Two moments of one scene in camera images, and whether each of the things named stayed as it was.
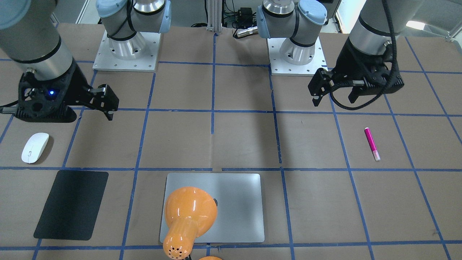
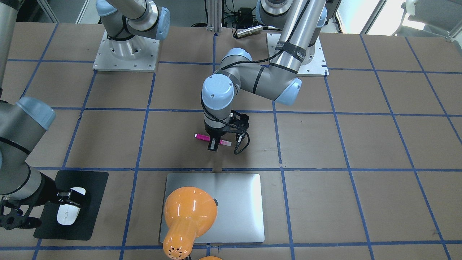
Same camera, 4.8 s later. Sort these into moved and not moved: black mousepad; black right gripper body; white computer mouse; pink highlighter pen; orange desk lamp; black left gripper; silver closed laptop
Moved: black left gripper; pink highlighter pen; white computer mouse; black right gripper body
Not moved: black mousepad; silver closed laptop; orange desk lamp
